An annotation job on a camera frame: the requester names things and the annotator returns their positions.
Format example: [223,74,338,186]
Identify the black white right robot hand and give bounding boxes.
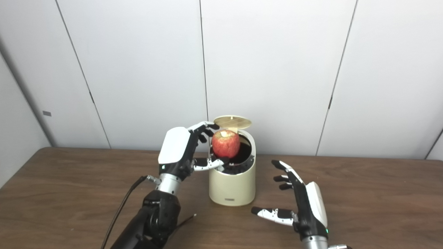
[251,160,328,239]

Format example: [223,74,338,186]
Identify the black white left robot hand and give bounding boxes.
[158,121,225,181]

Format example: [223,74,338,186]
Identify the red apple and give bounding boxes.
[212,130,241,159]

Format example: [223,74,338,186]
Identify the cream-colored lidded bin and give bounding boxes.
[209,115,256,207]

